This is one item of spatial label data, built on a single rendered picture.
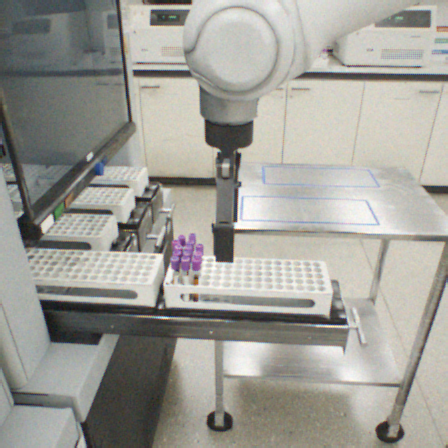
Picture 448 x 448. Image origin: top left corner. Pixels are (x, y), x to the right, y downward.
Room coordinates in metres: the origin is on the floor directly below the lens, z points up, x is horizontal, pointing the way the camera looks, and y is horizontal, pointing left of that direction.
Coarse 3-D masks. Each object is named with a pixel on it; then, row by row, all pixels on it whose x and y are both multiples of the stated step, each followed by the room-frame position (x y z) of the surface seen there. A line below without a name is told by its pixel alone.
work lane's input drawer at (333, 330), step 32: (160, 288) 0.62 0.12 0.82; (64, 320) 0.58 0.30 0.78; (96, 320) 0.57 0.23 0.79; (128, 320) 0.57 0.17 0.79; (160, 320) 0.56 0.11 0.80; (192, 320) 0.56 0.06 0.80; (224, 320) 0.56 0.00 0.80; (256, 320) 0.56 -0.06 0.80; (288, 320) 0.55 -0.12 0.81; (320, 320) 0.55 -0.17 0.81
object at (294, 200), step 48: (240, 192) 1.07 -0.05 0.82; (288, 192) 1.07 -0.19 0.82; (336, 192) 1.07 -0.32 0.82; (384, 192) 1.07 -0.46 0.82; (384, 240) 1.25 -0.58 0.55; (432, 240) 0.83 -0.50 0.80; (432, 288) 0.84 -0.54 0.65; (384, 336) 1.05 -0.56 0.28; (336, 384) 0.86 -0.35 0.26; (384, 384) 0.85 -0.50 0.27; (384, 432) 0.83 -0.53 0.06
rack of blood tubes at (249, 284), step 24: (216, 264) 0.65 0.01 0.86; (240, 264) 0.64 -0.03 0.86; (264, 264) 0.65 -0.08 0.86; (288, 264) 0.65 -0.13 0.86; (312, 264) 0.65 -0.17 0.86; (168, 288) 0.58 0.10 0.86; (192, 288) 0.57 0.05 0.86; (216, 288) 0.57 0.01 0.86; (240, 288) 0.57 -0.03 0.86; (264, 288) 0.57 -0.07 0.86; (288, 288) 0.58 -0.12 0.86; (312, 288) 0.58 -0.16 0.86; (312, 312) 0.56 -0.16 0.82
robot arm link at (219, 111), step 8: (200, 88) 0.60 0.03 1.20; (200, 96) 0.61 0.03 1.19; (208, 96) 0.59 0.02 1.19; (200, 104) 0.61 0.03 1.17; (208, 104) 0.59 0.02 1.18; (216, 104) 0.58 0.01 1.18; (224, 104) 0.58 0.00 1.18; (232, 104) 0.58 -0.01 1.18; (240, 104) 0.58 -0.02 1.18; (248, 104) 0.58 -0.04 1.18; (256, 104) 0.60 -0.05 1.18; (200, 112) 0.61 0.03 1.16; (208, 112) 0.59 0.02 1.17; (216, 112) 0.58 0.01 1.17; (224, 112) 0.58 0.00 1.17; (232, 112) 0.58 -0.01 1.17; (240, 112) 0.58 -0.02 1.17; (248, 112) 0.58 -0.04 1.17; (256, 112) 0.60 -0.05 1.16; (216, 120) 0.58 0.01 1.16; (224, 120) 0.58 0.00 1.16; (232, 120) 0.58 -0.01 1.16; (240, 120) 0.58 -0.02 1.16; (248, 120) 0.59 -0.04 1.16
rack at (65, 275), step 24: (48, 264) 0.64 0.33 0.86; (72, 264) 0.65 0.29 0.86; (96, 264) 0.64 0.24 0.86; (120, 264) 0.64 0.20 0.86; (144, 264) 0.64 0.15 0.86; (48, 288) 0.62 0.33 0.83; (72, 288) 0.64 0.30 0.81; (96, 288) 0.64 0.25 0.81; (120, 288) 0.58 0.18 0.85; (144, 288) 0.58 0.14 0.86
